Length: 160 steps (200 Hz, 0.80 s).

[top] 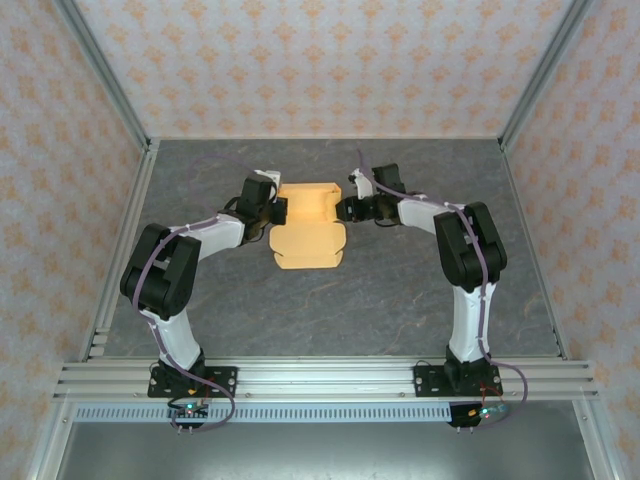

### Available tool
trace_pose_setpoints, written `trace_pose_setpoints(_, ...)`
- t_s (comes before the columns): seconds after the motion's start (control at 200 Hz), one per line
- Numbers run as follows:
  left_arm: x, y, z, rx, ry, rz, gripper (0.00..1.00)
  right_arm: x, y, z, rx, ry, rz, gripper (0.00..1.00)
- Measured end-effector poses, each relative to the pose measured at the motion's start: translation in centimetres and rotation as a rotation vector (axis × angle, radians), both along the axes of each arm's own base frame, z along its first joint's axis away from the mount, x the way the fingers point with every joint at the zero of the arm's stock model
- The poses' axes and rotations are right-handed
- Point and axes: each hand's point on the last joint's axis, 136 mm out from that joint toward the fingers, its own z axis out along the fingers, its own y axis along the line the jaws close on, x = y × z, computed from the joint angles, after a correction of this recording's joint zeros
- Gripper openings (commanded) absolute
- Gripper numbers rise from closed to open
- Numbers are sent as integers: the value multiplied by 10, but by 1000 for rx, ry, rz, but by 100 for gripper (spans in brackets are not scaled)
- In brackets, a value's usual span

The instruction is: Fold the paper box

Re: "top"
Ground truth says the yellow paper box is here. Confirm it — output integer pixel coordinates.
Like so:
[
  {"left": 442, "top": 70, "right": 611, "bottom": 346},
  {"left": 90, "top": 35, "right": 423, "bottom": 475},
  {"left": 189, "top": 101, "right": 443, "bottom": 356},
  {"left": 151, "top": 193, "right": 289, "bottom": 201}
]
[{"left": 268, "top": 182, "right": 349, "bottom": 272}]

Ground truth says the aluminium mounting beam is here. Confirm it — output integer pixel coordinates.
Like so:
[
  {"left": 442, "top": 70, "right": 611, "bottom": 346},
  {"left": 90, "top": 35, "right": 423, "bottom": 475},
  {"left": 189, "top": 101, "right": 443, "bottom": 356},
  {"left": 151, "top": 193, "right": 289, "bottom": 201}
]
[{"left": 52, "top": 357, "right": 600, "bottom": 402}]

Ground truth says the grey metal panel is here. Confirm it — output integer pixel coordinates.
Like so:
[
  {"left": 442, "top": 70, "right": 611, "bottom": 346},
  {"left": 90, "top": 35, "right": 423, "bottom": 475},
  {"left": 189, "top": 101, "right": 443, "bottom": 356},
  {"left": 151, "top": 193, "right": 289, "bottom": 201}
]
[{"left": 53, "top": 422, "right": 592, "bottom": 480}]

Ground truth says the aluminium side rail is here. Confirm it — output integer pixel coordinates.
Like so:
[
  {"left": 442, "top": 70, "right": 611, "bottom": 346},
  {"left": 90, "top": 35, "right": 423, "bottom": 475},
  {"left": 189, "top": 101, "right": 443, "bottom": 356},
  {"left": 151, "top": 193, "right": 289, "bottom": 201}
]
[
  {"left": 499, "top": 142, "right": 570, "bottom": 362},
  {"left": 79, "top": 139, "right": 161, "bottom": 362}
]

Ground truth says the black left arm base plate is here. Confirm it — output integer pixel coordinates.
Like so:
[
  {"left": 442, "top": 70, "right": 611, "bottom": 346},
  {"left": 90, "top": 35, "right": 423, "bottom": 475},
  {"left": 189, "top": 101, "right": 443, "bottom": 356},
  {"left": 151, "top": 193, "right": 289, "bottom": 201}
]
[{"left": 147, "top": 366, "right": 239, "bottom": 399}]

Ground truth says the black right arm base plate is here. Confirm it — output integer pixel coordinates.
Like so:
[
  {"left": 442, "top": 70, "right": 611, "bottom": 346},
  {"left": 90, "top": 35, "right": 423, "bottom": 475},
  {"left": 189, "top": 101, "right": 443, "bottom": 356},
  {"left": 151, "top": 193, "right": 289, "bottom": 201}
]
[{"left": 413, "top": 364, "right": 501, "bottom": 399}]

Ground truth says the aluminium frame post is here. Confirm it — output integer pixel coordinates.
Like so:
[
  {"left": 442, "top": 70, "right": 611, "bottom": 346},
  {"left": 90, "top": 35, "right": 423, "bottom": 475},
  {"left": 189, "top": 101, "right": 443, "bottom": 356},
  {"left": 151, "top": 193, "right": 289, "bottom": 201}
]
[
  {"left": 498, "top": 0, "right": 595, "bottom": 152},
  {"left": 53, "top": 0, "right": 154, "bottom": 152}
]

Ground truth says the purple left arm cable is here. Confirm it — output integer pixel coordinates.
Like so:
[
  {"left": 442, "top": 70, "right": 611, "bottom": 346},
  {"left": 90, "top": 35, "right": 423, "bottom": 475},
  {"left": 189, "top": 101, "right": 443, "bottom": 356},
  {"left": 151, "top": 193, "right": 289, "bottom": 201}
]
[{"left": 130, "top": 153, "right": 281, "bottom": 435}]

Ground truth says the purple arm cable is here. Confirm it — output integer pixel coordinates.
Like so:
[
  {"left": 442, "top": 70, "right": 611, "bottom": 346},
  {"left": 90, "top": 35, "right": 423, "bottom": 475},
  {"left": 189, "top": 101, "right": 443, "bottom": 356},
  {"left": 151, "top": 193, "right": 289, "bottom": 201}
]
[
  {"left": 130, "top": 153, "right": 281, "bottom": 435},
  {"left": 355, "top": 148, "right": 530, "bottom": 431}
]

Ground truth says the slotted grey cable tray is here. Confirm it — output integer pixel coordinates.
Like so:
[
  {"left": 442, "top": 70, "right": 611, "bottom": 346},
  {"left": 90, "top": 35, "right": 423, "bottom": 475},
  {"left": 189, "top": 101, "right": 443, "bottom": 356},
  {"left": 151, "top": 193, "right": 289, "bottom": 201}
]
[{"left": 73, "top": 403, "right": 585, "bottom": 424}]

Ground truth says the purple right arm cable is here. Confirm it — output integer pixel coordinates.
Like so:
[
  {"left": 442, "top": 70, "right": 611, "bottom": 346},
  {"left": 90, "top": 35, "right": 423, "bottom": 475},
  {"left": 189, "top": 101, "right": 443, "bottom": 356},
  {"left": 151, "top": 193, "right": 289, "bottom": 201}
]
[{"left": 355, "top": 148, "right": 530, "bottom": 431}]

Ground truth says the aluminium frame leg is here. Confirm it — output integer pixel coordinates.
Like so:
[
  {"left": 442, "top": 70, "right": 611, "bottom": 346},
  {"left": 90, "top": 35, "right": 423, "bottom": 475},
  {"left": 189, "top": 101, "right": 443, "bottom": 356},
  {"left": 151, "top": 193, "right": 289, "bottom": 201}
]
[
  {"left": 27, "top": 399, "right": 76, "bottom": 480},
  {"left": 573, "top": 399, "right": 614, "bottom": 480}
]

